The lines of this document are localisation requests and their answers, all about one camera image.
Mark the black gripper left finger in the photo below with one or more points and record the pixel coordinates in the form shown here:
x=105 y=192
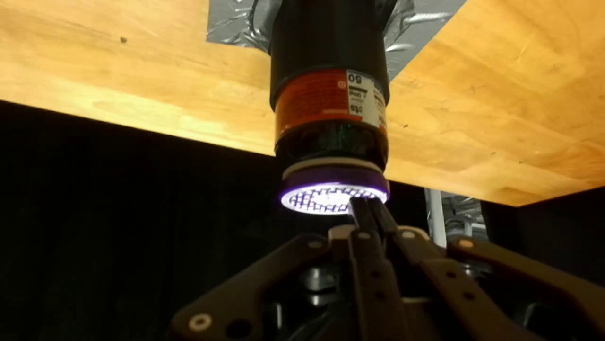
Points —
x=372 y=284

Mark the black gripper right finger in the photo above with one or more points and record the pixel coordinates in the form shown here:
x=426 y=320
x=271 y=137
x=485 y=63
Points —
x=479 y=284

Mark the silver taped metal post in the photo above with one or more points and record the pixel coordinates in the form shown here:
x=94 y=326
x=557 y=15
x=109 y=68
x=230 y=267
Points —
x=457 y=214

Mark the small silver duct tape piece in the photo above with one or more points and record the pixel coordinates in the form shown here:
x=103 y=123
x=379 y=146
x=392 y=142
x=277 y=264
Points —
x=237 y=21

